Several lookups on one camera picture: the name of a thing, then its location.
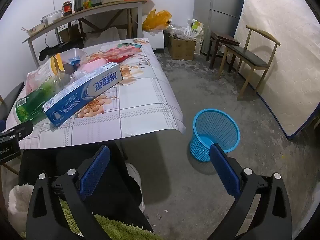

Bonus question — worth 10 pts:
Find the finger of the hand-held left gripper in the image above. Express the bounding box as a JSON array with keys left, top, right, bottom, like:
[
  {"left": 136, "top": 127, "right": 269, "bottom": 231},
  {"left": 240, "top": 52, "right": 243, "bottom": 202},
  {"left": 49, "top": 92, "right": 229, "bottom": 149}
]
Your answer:
[{"left": 6, "top": 121, "right": 34, "bottom": 140}]

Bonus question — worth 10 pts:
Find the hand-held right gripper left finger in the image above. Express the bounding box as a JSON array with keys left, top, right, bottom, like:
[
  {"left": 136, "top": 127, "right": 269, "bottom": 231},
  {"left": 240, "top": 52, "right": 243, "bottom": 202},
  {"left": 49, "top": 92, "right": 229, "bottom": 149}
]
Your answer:
[{"left": 26, "top": 145, "right": 112, "bottom": 240}]

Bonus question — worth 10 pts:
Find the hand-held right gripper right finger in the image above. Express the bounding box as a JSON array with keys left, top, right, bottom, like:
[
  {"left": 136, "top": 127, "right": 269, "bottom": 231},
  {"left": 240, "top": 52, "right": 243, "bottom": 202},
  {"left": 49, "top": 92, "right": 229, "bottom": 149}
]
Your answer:
[{"left": 209, "top": 142, "right": 293, "bottom": 240}]

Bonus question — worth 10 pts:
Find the green plastic bottle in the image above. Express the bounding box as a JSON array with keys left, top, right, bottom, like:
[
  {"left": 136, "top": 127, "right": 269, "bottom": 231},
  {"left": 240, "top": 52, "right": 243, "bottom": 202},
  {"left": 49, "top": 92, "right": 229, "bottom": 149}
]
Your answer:
[{"left": 15, "top": 69, "right": 88, "bottom": 124}]

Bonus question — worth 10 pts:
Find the blue plastic waste basket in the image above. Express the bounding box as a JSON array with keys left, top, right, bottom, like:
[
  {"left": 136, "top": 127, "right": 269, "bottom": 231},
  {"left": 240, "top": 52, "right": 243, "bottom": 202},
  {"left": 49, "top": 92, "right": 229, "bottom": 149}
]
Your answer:
[{"left": 189, "top": 108, "right": 241, "bottom": 162}]

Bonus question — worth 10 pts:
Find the blue white toothpaste box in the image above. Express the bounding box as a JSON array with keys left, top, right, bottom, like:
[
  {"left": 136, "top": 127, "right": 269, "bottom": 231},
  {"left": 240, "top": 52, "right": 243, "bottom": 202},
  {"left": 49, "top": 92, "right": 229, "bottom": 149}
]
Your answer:
[{"left": 42, "top": 62, "right": 123, "bottom": 127}]

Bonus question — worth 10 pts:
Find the shiny red plastic packet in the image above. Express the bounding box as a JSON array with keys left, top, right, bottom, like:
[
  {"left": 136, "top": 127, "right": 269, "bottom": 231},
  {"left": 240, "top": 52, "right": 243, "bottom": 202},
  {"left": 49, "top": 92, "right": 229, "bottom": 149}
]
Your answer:
[{"left": 99, "top": 49, "right": 143, "bottom": 62}]

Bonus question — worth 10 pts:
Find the red snack bag green top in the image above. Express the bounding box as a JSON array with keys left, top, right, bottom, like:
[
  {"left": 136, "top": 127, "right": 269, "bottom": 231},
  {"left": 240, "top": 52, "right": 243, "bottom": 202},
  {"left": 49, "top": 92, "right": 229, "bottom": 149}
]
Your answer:
[{"left": 116, "top": 42, "right": 143, "bottom": 53}]

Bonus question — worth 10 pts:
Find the person's black trouser leg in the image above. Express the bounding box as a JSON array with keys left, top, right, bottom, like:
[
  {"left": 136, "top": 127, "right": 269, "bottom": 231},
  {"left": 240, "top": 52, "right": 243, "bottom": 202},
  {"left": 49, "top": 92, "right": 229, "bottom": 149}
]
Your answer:
[{"left": 19, "top": 142, "right": 156, "bottom": 233}]

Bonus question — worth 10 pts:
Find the black chair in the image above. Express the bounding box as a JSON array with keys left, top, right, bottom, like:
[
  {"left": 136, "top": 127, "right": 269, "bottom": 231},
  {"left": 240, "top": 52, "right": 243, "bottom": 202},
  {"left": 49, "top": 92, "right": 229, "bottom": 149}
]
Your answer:
[{"left": 0, "top": 82, "right": 25, "bottom": 124}]

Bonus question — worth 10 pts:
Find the person's white shoe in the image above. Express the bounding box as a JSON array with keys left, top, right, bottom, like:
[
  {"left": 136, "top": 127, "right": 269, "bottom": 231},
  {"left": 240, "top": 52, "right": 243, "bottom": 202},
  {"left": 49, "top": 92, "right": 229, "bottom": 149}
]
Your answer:
[{"left": 125, "top": 163, "right": 146, "bottom": 213}]

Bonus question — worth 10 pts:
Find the pink patterned plastic bag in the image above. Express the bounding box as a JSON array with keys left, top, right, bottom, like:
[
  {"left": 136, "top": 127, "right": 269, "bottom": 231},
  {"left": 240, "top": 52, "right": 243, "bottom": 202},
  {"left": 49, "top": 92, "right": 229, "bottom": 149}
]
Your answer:
[{"left": 25, "top": 70, "right": 50, "bottom": 93}]

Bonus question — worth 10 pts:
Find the white fluffy cloth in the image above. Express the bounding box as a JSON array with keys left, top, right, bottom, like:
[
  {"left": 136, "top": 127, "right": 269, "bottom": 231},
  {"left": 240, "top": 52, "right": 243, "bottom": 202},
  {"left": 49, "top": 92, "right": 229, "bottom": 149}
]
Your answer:
[{"left": 8, "top": 184, "right": 35, "bottom": 233}]

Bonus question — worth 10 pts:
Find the green fluffy cloth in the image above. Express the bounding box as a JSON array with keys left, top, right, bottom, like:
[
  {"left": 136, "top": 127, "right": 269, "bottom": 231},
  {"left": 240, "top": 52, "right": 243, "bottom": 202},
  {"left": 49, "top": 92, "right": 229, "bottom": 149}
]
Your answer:
[{"left": 58, "top": 197, "right": 163, "bottom": 240}]

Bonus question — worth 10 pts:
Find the white snack bag yellow top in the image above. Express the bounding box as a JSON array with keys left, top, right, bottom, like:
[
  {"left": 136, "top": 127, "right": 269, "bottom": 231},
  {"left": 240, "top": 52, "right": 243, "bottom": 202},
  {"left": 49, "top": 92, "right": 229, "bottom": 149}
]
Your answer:
[{"left": 37, "top": 54, "right": 67, "bottom": 80}]

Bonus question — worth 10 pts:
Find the table with floral tablecloth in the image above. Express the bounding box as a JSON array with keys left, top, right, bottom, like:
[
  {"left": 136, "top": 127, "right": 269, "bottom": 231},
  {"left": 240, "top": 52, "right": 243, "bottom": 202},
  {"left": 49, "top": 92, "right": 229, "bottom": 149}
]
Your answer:
[{"left": 5, "top": 37, "right": 187, "bottom": 151}]

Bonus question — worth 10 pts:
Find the black clothing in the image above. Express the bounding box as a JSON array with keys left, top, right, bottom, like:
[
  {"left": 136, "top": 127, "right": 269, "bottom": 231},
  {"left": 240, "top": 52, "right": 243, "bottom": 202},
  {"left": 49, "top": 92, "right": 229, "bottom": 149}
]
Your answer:
[{"left": 39, "top": 43, "right": 84, "bottom": 61}]

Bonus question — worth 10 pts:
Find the clear plastic container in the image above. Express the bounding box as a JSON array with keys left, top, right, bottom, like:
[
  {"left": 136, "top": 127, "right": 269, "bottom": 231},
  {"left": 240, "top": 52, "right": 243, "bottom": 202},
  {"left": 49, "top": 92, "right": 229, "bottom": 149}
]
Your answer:
[{"left": 56, "top": 48, "right": 88, "bottom": 66}]

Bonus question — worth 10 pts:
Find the bowl with chopsticks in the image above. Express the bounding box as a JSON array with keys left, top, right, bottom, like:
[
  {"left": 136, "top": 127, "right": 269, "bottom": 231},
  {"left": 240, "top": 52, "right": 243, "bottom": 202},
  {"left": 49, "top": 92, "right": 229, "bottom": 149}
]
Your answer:
[{"left": 21, "top": 22, "right": 47, "bottom": 36}]

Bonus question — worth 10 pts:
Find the clear glass bowl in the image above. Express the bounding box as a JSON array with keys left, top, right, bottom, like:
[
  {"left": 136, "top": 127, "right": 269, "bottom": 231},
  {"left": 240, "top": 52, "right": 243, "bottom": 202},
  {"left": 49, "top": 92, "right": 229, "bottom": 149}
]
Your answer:
[{"left": 41, "top": 9, "right": 64, "bottom": 27}]

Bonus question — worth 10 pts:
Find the wooden chair dark seat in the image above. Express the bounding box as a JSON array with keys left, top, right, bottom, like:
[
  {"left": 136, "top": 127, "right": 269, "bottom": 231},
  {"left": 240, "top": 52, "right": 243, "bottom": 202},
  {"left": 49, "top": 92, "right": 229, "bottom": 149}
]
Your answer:
[{"left": 218, "top": 25, "right": 281, "bottom": 101}]

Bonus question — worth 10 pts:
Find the white pillow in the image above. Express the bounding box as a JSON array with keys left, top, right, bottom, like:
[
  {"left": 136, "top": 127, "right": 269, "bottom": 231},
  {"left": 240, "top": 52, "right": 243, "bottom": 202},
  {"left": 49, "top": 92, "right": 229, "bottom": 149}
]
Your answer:
[{"left": 83, "top": 26, "right": 131, "bottom": 48}]

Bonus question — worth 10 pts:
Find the dark jar red lid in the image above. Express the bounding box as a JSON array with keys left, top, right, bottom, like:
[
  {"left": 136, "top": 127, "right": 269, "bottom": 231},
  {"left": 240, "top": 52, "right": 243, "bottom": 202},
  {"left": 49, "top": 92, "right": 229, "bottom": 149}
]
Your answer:
[{"left": 62, "top": 1, "right": 74, "bottom": 17}]

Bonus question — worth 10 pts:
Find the white mattress blue border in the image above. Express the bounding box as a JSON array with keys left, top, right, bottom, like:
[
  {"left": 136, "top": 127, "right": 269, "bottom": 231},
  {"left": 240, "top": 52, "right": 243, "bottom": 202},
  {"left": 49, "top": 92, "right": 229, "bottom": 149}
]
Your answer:
[{"left": 233, "top": 0, "right": 320, "bottom": 139}]

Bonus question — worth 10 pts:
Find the cardboard box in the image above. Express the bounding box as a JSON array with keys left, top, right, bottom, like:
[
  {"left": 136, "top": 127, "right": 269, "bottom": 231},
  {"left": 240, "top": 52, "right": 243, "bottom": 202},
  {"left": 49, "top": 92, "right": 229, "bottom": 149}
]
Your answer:
[{"left": 168, "top": 35, "right": 197, "bottom": 60}]

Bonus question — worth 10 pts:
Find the dark wooden stool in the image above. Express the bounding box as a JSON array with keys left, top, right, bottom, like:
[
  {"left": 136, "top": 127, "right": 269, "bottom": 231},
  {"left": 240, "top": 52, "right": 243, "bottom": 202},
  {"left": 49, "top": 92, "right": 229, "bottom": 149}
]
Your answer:
[{"left": 206, "top": 32, "right": 241, "bottom": 73}]

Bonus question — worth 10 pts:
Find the white cabinet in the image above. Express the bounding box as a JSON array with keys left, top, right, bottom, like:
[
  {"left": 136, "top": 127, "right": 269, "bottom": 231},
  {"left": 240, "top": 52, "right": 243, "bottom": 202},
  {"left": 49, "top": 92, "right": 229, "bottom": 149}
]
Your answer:
[{"left": 142, "top": 29, "right": 165, "bottom": 52}]

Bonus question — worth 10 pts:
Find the green white bag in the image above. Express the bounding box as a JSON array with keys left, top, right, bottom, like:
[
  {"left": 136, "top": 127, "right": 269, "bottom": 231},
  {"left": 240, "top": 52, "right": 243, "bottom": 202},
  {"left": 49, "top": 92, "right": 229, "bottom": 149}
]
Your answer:
[{"left": 191, "top": 20, "right": 204, "bottom": 37}]

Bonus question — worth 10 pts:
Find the long wooden side table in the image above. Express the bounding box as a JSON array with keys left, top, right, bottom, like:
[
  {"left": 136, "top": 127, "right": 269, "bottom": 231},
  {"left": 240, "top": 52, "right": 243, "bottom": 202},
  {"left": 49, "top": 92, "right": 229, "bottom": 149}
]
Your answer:
[{"left": 22, "top": 0, "right": 148, "bottom": 61}]

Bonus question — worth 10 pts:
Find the pile of clear plastic bags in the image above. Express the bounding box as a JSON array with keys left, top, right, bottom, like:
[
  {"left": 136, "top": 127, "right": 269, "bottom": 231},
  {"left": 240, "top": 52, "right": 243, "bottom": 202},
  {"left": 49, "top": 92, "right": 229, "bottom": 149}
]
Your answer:
[{"left": 166, "top": 22, "right": 198, "bottom": 41}]

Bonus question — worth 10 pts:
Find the yellow plastic bag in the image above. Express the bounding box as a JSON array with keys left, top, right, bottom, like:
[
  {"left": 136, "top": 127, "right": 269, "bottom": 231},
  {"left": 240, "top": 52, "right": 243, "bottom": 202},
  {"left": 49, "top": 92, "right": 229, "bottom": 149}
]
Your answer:
[{"left": 142, "top": 9, "right": 173, "bottom": 31}]

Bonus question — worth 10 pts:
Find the grey refrigerator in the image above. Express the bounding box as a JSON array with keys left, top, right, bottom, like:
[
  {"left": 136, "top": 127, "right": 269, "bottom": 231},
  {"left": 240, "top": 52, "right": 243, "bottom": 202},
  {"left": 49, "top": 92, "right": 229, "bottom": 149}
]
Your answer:
[{"left": 193, "top": 0, "right": 248, "bottom": 55}]

